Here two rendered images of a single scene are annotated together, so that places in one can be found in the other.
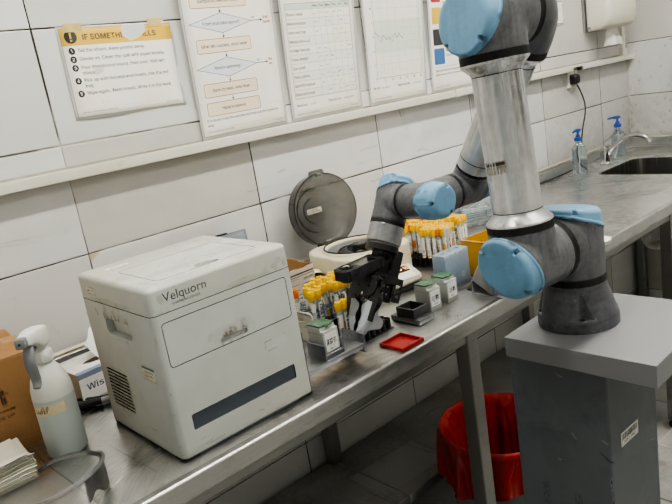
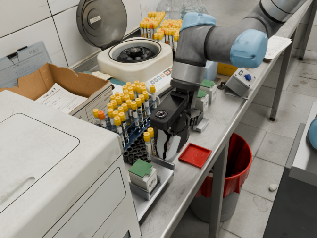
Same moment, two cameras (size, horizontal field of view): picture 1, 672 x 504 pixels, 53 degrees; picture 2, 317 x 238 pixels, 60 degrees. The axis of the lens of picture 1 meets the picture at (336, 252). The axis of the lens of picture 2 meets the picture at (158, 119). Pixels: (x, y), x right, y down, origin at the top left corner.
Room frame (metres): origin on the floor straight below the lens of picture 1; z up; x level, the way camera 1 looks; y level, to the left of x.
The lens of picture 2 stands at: (0.87, 0.10, 1.43)
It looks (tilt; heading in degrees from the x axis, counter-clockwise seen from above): 39 degrees down; 346
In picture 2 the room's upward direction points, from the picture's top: 6 degrees counter-clockwise
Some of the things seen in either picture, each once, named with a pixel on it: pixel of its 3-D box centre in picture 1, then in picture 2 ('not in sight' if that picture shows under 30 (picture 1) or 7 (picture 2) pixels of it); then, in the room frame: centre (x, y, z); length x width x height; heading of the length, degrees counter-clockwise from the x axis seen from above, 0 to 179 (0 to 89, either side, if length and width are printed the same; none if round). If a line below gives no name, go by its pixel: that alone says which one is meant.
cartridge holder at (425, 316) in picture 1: (412, 312); (191, 118); (1.48, -0.15, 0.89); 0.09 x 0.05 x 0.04; 39
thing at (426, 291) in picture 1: (427, 295); (199, 101); (1.53, -0.20, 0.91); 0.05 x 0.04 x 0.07; 41
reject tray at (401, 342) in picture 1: (401, 341); (195, 155); (1.35, -0.11, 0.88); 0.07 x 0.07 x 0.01; 41
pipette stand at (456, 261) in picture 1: (451, 269); (207, 73); (1.66, -0.29, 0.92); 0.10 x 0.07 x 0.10; 132
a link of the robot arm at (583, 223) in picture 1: (568, 238); not in sight; (1.22, -0.44, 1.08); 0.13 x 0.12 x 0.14; 125
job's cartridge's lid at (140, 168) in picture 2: (321, 323); (141, 168); (1.26, 0.05, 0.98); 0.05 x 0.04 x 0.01; 41
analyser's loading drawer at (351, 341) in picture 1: (317, 355); (139, 193); (1.25, 0.07, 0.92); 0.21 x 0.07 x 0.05; 131
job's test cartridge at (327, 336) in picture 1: (323, 338); (143, 178); (1.26, 0.05, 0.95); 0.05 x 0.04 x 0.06; 41
